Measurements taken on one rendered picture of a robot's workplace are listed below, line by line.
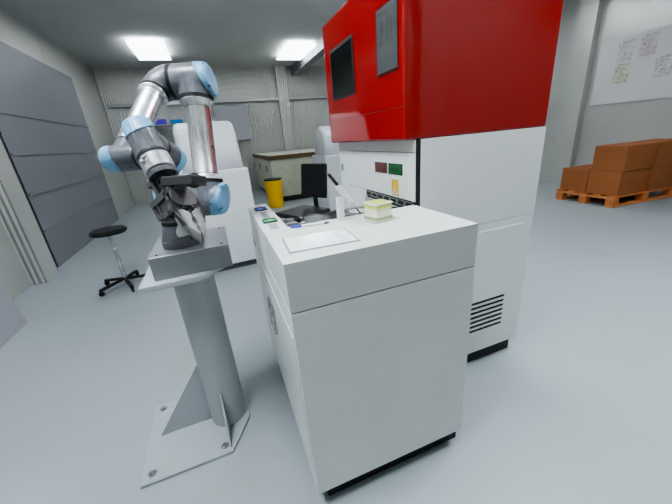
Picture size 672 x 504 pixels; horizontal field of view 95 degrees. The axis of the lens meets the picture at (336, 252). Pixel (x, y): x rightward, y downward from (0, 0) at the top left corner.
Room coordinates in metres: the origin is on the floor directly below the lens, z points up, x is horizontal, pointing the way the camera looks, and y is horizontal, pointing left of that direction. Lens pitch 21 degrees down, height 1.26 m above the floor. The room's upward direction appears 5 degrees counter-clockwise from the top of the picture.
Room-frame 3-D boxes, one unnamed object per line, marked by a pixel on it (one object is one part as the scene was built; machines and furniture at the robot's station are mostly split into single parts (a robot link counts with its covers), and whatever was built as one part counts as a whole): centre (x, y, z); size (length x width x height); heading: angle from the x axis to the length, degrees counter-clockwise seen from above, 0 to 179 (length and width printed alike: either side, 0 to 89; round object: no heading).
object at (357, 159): (1.64, -0.22, 1.02); 0.81 x 0.03 x 0.40; 19
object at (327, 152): (5.40, -0.13, 0.71); 0.72 x 0.65 x 1.42; 17
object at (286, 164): (8.30, 0.67, 0.49); 2.62 x 2.14 x 0.99; 20
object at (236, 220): (3.44, 1.25, 0.75); 0.79 x 0.68 x 1.50; 20
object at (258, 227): (1.33, 0.30, 0.89); 0.55 x 0.09 x 0.14; 19
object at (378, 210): (1.06, -0.16, 1.00); 0.07 x 0.07 x 0.07; 31
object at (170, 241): (1.17, 0.60, 0.96); 0.15 x 0.15 x 0.10
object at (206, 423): (1.14, 0.70, 0.41); 0.51 x 0.44 x 0.82; 110
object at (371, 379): (1.28, 0.01, 0.41); 0.96 x 0.64 x 0.82; 19
